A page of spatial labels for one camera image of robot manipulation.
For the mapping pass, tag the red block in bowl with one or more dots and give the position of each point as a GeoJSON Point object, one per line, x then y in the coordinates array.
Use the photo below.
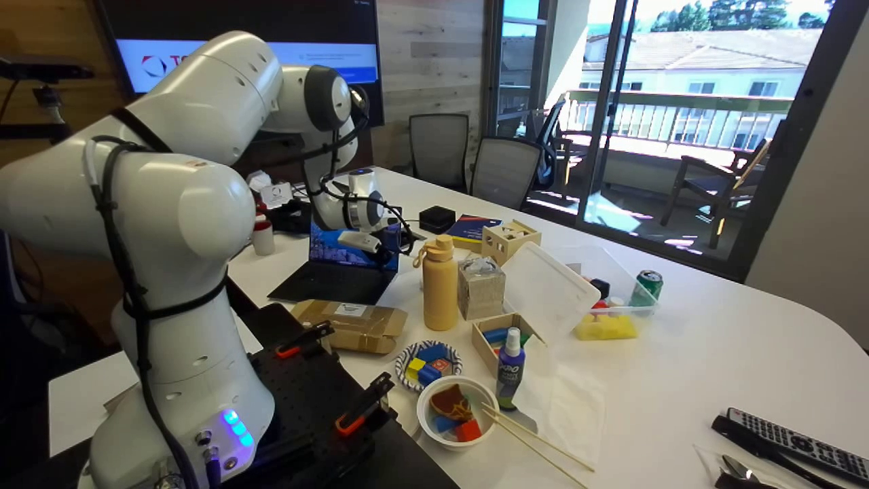
{"type": "Point", "coordinates": [467, 429]}

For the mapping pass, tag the brown cardboard box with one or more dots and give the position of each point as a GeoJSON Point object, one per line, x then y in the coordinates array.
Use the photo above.
{"type": "Point", "coordinates": [356, 326]}

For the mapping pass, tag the black remote control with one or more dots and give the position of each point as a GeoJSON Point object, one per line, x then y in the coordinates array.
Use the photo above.
{"type": "Point", "coordinates": [797, 445]}

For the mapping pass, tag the tan water bottle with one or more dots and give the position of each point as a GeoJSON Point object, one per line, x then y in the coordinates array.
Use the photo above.
{"type": "Point", "coordinates": [440, 289]}

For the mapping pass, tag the wooden chopstick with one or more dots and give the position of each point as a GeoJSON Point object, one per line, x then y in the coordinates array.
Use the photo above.
{"type": "Point", "coordinates": [532, 449]}
{"type": "Point", "coordinates": [543, 445]}

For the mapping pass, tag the white bottle red cap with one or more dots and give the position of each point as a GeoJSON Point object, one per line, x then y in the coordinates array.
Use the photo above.
{"type": "Point", "coordinates": [262, 233]}

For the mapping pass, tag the white paper sheet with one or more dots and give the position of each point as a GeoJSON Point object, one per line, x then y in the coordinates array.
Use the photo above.
{"type": "Point", "coordinates": [566, 398]}

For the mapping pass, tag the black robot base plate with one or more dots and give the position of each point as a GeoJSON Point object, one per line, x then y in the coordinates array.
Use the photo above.
{"type": "Point", "coordinates": [299, 389]}

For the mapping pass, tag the crumpled white tissue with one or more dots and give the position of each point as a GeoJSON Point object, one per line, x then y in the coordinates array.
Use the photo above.
{"type": "Point", "coordinates": [273, 187]}

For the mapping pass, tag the small black box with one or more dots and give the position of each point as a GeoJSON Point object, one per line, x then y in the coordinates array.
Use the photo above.
{"type": "Point", "coordinates": [437, 217]}

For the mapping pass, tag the yellow and blue box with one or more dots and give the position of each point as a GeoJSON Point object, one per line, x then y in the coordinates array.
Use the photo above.
{"type": "Point", "coordinates": [472, 225]}

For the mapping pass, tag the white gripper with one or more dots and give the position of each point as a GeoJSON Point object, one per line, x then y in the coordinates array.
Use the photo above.
{"type": "Point", "coordinates": [360, 217]}

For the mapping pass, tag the dark patio chair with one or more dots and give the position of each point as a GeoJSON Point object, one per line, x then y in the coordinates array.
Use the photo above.
{"type": "Point", "coordinates": [714, 186]}

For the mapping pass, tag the teal drink can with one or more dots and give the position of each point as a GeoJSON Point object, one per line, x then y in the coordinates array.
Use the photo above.
{"type": "Point", "coordinates": [648, 289]}

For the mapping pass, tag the orange black clamp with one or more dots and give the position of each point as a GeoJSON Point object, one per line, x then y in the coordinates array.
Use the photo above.
{"type": "Point", "coordinates": [361, 408]}
{"type": "Point", "coordinates": [303, 343]}

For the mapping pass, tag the yellow sponge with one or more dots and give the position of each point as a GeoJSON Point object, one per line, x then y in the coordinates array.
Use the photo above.
{"type": "Point", "coordinates": [607, 326]}

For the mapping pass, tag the blue patterned paper plate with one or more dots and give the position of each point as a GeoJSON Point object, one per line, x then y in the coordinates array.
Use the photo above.
{"type": "Point", "coordinates": [405, 380]}

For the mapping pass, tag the blue spray bottle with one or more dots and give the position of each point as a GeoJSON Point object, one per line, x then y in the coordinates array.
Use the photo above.
{"type": "Point", "coordinates": [510, 368]}

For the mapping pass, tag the metal spoon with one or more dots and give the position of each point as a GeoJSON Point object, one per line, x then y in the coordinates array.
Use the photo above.
{"type": "Point", "coordinates": [737, 470]}

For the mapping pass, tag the wooden box with holes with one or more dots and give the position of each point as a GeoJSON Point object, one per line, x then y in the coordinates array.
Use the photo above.
{"type": "Point", "coordinates": [509, 239]}

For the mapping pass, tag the grey mesh office chair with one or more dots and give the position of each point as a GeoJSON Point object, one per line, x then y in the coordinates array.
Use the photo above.
{"type": "Point", "coordinates": [506, 168]}
{"type": "Point", "coordinates": [437, 150]}

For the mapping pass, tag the wall television screen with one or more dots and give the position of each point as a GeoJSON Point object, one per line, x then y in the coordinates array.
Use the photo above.
{"type": "Point", "coordinates": [273, 23]}

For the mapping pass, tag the white clear-wrapped carton box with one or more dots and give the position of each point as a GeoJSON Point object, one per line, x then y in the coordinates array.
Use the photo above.
{"type": "Point", "coordinates": [482, 289]}

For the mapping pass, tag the yellow toy block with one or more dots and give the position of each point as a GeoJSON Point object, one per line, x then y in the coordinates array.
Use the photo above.
{"type": "Point", "coordinates": [414, 364]}

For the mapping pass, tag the brown block in bowl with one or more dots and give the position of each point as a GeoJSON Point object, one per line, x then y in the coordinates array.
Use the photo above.
{"type": "Point", "coordinates": [449, 402]}

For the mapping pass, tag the blue cylinder block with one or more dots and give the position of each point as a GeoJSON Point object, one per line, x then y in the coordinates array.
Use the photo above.
{"type": "Point", "coordinates": [494, 334]}

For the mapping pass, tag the open wooden block box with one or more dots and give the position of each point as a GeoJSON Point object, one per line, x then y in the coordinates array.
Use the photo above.
{"type": "Point", "coordinates": [528, 326]}

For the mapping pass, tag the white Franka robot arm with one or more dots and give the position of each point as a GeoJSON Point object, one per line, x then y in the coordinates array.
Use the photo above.
{"type": "Point", "coordinates": [194, 206]}

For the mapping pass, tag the orange toy block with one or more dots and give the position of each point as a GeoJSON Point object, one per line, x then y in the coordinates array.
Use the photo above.
{"type": "Point", "coordinates": [444, 368]}

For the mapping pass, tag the small red black item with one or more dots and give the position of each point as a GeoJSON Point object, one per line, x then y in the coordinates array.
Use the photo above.
{"type": "Point", "coordinates": [599, 289]}

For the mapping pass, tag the black camera on stand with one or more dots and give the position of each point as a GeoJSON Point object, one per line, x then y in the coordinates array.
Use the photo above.
{"type": "Point", "coordinates": [42, 70]}

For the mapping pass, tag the white bowl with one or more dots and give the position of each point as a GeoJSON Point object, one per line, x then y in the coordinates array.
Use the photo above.
{"type": "Point", "coordinates": [429, 434]}

